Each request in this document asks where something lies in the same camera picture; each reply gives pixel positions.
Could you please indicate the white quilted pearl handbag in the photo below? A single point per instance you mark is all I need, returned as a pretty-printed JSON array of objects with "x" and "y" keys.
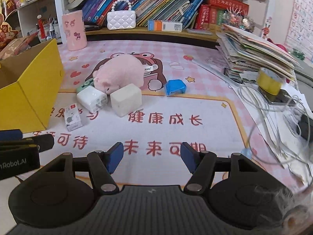
[{"x": 121, "y": 20}]

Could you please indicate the row of colourful books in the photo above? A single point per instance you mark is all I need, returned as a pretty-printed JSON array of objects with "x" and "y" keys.
[{"x": 159, "y": 7}]

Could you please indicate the cream white block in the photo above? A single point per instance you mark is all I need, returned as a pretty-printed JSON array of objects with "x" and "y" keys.
[{"x": 127, "y": 99}]

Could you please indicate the pink sticker cylinder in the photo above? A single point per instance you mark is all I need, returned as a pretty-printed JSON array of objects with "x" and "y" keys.
[{"x": 74, "y": 34}]

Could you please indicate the stack of papers and booklets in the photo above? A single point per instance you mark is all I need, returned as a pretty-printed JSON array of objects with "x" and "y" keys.
[{"x": 251, "y": 51}]

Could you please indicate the wooden bookshelf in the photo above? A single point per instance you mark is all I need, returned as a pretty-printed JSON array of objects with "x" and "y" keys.
[{"x": 146, "y": 33}]

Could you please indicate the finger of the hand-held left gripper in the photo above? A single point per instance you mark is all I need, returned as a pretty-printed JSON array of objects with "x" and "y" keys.
[
  {"x": 45, "y": 142},
  {"x": 11, "y": 134}
]

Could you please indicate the white charger adapter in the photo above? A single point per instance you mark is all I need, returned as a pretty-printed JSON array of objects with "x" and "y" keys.
[{"x": 91, "y": 99}]

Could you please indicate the orange white carton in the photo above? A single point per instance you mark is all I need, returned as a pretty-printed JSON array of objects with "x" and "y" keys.
[{"x": 166, "y": 26}]

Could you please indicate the red tassel ornament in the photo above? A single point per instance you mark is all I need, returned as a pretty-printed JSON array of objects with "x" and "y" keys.
[{"x": 42, "y": 29}]

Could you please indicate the red thick dictionary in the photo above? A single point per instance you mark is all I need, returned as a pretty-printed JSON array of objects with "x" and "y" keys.
[{"x": 203, "y": 17}]

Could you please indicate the pink plush pig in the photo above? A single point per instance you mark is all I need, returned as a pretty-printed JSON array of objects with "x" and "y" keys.
[{"x": 122, "y": 71}]

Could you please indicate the blue block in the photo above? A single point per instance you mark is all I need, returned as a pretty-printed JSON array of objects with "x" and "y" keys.
[{"x": 174, "y": 87}]

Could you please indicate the alphabet wall poster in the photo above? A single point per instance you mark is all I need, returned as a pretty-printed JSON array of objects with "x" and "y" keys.
[{"x": 300, "y": 17}]

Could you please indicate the grey sofa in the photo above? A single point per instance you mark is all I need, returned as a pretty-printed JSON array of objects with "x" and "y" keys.
[{"x": 305, "y": 78}]

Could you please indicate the black power adapter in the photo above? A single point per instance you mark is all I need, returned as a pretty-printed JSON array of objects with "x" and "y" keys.
[{"x": 308, "y": 127}]

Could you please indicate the red green book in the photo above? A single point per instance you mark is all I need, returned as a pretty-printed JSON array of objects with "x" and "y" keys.
[{"x": 217, "y": 16}]

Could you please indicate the black smartphone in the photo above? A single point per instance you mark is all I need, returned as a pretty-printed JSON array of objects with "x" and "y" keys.
[{"x": 283, "y": 99}]

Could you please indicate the sequin hair ornament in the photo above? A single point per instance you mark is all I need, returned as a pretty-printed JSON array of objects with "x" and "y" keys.
[{"x": 238, "y": 19}]

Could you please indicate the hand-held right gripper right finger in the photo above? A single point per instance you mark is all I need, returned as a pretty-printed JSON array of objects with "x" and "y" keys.
[{"x": 189, "y": 158}]

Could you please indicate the yellow tape roll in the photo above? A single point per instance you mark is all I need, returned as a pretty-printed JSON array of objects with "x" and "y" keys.
[{"x": 267, "y": 84}]

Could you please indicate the red gift paper pile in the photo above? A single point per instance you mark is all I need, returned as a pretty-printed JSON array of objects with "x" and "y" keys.
[{"x": 17, "y": 47}]

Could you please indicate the mint green clip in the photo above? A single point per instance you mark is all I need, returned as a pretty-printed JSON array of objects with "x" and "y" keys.
[{"x": 83, "y": 86}]

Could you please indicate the red gold festive decoration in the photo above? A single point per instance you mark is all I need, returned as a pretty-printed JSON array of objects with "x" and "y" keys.
[{"x": 7, "y": 29}]

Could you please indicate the green small object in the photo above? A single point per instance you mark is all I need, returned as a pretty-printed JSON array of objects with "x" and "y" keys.
[{"x": 298, "y": 53}]

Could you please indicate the yellow cardboard box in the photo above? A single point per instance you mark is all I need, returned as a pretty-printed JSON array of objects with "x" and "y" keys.
[{"x": 24, "y": 102}]

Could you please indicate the pink checked printed tablecloth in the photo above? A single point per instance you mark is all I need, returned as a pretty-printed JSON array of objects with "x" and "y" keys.
[{"x": 171, "y": 132}]

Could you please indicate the small white red-label box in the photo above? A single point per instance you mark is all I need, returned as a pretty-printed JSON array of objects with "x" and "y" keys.
[{"x": 73, "y": 118}]

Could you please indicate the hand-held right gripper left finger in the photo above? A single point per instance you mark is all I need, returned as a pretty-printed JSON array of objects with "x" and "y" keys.
[{"x": 115, "y": 158}]

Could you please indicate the red flat book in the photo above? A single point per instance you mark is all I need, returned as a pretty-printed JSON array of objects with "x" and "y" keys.
[{"x": 227, "y": 3}]

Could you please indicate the loose white papers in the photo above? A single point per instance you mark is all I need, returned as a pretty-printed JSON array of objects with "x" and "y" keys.
[{"x": 273, "y": 137}]

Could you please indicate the magenta cloth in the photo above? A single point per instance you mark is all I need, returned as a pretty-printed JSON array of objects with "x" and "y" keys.
[{"x": 278, "y": 45}]

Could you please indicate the white shelf unit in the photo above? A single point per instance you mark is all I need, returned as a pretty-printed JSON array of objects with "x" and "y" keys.
[{"x": 29, "y": 17}]

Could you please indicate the pen holder with pens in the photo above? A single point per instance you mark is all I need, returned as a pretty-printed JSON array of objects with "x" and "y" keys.
[{"x": 52, "y": 33}]

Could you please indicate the red cartoon figure sticker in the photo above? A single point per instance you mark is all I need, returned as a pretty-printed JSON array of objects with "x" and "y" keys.
[{"x": 266, "y": 30}]

